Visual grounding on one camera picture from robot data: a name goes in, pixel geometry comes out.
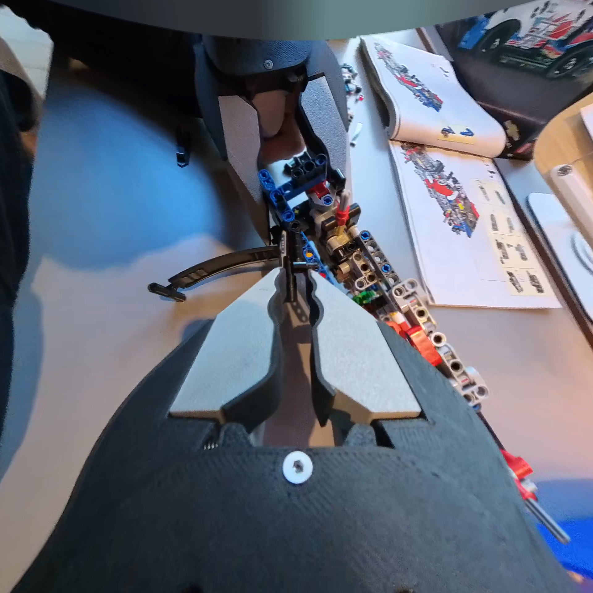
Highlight small black brick part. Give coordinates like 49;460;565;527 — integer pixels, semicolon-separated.
278;229;321;304

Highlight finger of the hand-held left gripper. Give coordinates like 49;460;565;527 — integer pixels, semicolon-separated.
218;94;273;245
299;75;353;193

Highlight toy brick car chassis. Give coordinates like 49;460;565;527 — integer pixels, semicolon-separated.
257;152;571;544

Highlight pile of loose toy bricks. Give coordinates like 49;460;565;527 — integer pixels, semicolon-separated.
340;62;368;103

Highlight open instruction booklet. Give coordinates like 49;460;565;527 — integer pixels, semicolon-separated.
359;35;563;309

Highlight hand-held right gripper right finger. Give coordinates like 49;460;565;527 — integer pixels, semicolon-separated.
307;271;422;427

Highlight black curved toy panel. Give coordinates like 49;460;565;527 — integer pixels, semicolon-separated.
147;245;282;303

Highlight black toy set box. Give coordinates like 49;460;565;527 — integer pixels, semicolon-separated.
433;0;593;161

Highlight blue storage bin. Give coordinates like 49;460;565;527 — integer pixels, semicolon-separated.
536;518;593;582

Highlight white flat stand base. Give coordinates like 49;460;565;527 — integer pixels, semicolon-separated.
526;191;593;321

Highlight person's dark clothed body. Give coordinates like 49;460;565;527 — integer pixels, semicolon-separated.
0;65;44;418

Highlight person's left hand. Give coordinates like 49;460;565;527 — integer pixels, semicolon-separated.
256;89;306;166

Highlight person's left forearm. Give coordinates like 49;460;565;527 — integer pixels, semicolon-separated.
48;30;207;168

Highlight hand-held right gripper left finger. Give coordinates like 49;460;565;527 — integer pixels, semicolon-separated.
169;268;285;432

